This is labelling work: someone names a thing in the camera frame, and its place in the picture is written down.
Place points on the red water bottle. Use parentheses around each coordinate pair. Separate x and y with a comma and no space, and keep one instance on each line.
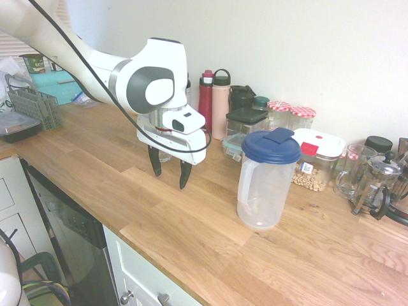
(206,99)

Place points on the black steel dishwasher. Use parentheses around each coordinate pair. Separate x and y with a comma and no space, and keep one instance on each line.
(73,229)

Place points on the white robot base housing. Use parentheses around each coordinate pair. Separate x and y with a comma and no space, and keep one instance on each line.
(9,274)

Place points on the white kitchen cabinet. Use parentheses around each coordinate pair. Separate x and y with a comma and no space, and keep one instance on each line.
(140,274)

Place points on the pink water bottle black cap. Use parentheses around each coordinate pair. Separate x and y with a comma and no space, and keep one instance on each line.
(220,108)

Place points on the glass jar red checkered lid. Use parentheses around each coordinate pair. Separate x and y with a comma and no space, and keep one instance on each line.
(278,113)
(302,118)

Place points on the clear glass mug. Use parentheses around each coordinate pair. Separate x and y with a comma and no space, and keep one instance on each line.
(349,178)

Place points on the dark green chair frame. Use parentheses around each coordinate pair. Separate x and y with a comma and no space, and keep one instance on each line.
(48,264)

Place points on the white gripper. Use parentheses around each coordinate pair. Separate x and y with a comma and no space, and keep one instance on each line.
(191,145)

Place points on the cereal container white red lid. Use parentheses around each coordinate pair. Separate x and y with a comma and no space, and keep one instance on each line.
(322,150)

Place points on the glass jar black lid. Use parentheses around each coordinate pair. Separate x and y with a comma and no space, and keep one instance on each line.
(378,144)

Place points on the white window blind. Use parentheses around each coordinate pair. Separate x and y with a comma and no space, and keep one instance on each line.
(16,49)

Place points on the green oatmeal cup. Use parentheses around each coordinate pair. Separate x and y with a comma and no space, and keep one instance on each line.
(33,63)

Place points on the white plastic shopping bag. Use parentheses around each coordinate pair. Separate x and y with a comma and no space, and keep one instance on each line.
(9,83)

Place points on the dark green shaker bottle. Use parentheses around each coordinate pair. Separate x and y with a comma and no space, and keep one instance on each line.
(240,97)

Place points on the brown white snack cup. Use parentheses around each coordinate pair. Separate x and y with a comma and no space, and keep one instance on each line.
(55,67)

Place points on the white panelled cabinet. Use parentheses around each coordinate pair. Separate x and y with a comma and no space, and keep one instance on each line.
(19,204)

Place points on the square container dark green lid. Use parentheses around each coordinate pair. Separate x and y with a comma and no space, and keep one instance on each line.
(242,126)

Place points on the clear zip plastic bag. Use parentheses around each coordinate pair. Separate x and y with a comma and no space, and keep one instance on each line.
(83,100)

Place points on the black plastic food tray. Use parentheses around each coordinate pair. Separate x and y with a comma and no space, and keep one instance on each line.
(17,129)

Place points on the clear plastic pitcher blue lid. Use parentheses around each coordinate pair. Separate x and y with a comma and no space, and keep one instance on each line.
(271,191)

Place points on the white grey wrist camera box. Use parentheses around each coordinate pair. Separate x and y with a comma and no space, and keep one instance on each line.
(185,122)

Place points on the small jar red checkered lid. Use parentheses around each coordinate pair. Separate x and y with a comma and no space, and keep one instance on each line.
(350,156)

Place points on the silver cabinet knob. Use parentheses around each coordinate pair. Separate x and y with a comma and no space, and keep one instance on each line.
(126,297)
(164,299)

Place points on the glass food container teal lid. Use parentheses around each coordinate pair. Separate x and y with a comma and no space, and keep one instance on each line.
(232,146)

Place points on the glass jar green lid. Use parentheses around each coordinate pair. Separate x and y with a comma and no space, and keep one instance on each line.
(261,102)

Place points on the teal metal bread box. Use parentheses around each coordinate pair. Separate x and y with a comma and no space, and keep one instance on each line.
(51,87)

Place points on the grey plastic cutlery basket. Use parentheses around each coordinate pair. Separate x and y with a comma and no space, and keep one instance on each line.
(38,106)

